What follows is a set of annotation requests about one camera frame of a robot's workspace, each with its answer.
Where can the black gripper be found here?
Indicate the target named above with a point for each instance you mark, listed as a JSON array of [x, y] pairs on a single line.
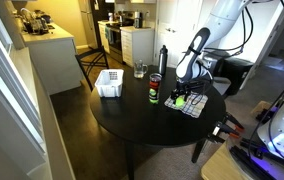
[[186, 88]]

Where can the green tennis ball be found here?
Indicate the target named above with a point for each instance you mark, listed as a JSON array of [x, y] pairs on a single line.
[[179, 101]]

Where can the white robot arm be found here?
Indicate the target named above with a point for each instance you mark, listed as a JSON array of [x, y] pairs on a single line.
[[220, 21]]

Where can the clear tennis ball canister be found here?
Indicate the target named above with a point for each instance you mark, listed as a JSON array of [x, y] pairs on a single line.
[[154, 85]]

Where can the plaid checkered dish cloth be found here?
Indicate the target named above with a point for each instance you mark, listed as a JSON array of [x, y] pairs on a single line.
[[192, 107]]

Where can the dark metal water bottle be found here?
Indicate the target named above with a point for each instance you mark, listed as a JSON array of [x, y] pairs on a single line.
[[163, 60]]

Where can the round black table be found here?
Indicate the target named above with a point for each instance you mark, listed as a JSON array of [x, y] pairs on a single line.
[[135, 120]]

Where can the clear glass mug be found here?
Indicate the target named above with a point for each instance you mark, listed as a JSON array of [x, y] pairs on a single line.
[[140, 69]]

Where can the white plastic basket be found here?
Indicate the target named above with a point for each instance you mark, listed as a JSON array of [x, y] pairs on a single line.
[[109, 83]]

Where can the black metal chair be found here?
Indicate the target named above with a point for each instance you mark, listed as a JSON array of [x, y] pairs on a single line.
[[90, 59]]

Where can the stainless steel stove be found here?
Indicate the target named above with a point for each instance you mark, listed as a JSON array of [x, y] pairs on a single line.
[[114, 37]]

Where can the white kitchen counter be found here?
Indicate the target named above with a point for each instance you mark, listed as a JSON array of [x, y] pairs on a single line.
[[53, 57]]

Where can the orange handled clamp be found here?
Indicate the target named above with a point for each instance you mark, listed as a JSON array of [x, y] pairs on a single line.
[[221, 126]]

